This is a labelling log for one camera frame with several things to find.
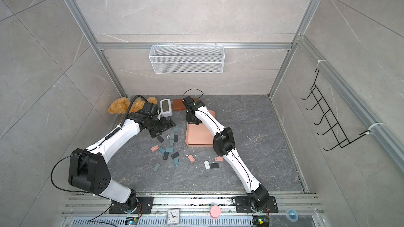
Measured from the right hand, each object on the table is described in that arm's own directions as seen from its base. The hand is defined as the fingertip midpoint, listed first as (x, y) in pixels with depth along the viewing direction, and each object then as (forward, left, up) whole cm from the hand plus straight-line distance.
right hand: (193, 121), depth 105 cm
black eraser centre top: (-12, +11, -1) cm, 16 cm away
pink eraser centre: (-26, 0, 0) cm, 26 cm away
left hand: (-12, +11, +14) cm, 21 cm away
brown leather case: (+14, +11, +2) cm, 18 cm away
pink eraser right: (-26, -16, 0) cm, 30 cm away
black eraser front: (-30, -13, -1) cm, 32 cm away
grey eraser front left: (-30, +20, 0) cm, 36 cm away
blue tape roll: (-53, -48, -1) cm, 71 cm away
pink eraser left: (-19, +23, 0) cm, 30 cm away
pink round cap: (-52, -12, +8) cm, 54 cm away
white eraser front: (-30, -9, 0) cm, 31 cm away
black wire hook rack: (-27, -63, +30) cm, 75 cm away
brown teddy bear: (+5, +45, +13) cm, 47 cm away
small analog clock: (-53, +7, +2) cm, 54 cm away
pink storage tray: (-12, -3, +2) cm, 13 cm away
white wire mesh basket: (+29, +3, +30) cm, 42 cm away
